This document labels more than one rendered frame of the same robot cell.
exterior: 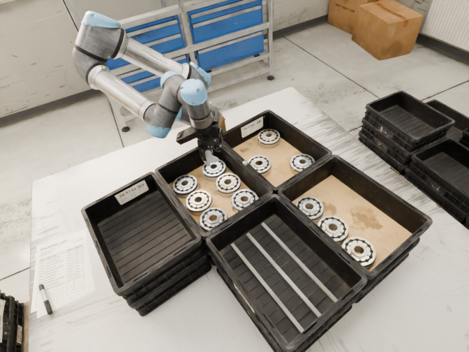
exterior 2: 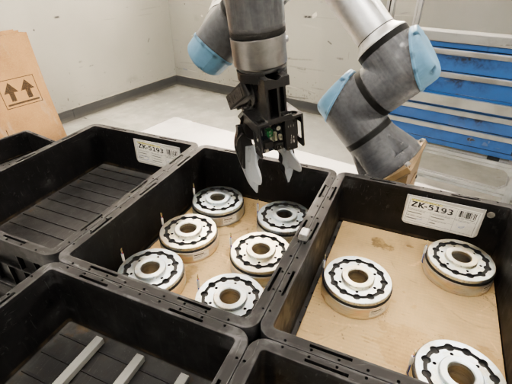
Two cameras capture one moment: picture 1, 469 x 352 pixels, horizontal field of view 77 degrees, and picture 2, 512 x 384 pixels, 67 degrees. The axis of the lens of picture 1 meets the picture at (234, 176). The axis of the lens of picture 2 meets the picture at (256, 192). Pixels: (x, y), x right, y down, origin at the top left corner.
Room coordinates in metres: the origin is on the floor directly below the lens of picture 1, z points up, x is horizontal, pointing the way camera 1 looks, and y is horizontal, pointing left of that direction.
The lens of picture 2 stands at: (0.48, -0.35, 1.28)
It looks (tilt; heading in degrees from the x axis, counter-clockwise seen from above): 32 degrees down; 52
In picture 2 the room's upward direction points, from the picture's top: straight up
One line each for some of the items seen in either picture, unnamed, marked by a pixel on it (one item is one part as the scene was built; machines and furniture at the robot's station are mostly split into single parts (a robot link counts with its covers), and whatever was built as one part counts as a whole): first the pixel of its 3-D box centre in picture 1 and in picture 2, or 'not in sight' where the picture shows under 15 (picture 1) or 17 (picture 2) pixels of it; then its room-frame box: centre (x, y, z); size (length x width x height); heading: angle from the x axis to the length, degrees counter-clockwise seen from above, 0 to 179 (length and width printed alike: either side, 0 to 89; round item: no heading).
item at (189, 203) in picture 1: (198, 200); (188, 231); (0.72, 0.15, 0.86); 0.10 x 0.10 x 0.01
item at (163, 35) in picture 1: (147, 59); (455, 98); (2.60, 0.59, 0.60); 0.72 x 0.03 x 0.56; 108
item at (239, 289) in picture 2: (244, 199); (230, 296); (0.69, -0.02, 0.86); 0.05 x 0.05 x 0.01
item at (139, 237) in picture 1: (143, 232); (86, 199); (0.61, 0.36, 0.87); 0.40 x 0.30 x 0.11; 28
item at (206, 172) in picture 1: (213, 167); (284, 216); (0.89, 0.08, 0.86); 0.10 x 0.10 x 0.01
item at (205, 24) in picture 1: (229, 34); not in sight; (2.85, -0.16, 0.60); 0.72 x 0.03 x 0.56; 108
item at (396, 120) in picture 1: (396, 140); not in sight; (1.35, -1.09, 0.37); 0.40 x 0.30 x 0.45; 18
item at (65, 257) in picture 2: (210, 182); (219, 212); (0.75, 0.09, 0.92); 0.40 x 0.30 x 0.02; 28
